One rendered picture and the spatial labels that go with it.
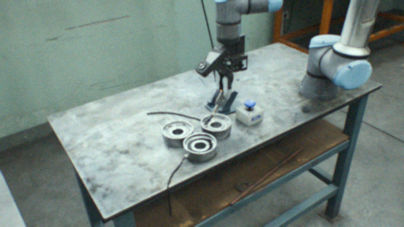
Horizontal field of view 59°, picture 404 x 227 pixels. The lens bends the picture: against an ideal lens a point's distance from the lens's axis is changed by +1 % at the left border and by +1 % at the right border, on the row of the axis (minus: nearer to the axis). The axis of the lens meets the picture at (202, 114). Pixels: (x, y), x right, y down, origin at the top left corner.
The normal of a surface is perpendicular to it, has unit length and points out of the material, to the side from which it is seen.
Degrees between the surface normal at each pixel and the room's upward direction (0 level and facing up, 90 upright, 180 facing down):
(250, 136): 0
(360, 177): 0
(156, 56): 90
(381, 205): 0
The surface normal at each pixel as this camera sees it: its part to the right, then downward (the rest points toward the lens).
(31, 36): 0.56, 0.44
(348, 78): 0.22, 0.63
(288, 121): -0.04, -0.84
